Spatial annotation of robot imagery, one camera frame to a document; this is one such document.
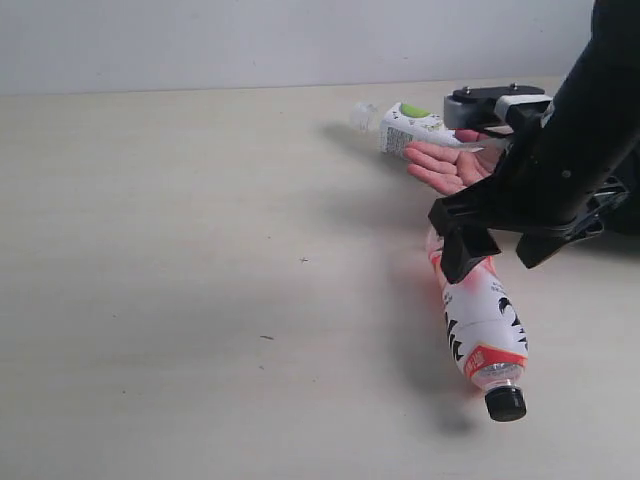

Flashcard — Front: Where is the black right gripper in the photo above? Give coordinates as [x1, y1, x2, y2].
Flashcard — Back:
[428, 104, 630, 284]

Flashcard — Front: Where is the pink peach drink bottle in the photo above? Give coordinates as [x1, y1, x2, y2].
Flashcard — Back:
[426, 228, 529, 422]

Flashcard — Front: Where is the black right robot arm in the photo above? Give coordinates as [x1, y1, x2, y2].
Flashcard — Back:
[429, 1, 639, 283]

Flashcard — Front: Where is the square fruit label bottle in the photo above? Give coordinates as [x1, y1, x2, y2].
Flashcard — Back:
[349, 102, 484, 157]

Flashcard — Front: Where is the person's open hand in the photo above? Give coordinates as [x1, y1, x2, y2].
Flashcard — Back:
[403, 142, 502, 196]

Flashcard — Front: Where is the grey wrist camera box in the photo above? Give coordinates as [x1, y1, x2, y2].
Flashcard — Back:
[443, 83, 552, 132]

